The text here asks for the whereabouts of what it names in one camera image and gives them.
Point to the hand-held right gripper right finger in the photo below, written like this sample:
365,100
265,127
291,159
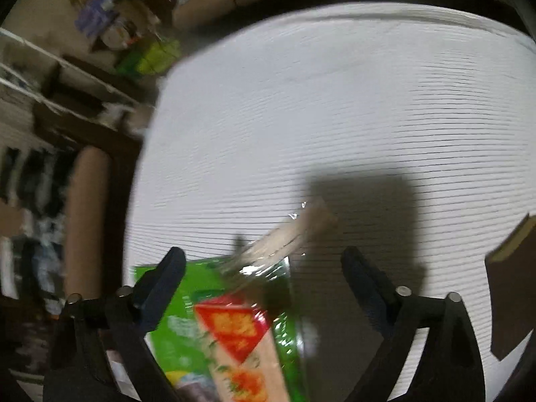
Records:
364,284

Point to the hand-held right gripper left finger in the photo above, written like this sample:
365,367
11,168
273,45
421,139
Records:
161,289

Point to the green sushi kit packet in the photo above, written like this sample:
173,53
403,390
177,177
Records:
184,331

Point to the black storage container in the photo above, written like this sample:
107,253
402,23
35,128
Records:
511,293

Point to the green plastic bag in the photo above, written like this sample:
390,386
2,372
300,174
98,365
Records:
150,56

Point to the white standing rack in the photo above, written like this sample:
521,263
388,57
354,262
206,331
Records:
29,43

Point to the stack of blue boxes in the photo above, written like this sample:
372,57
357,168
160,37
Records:
98,12

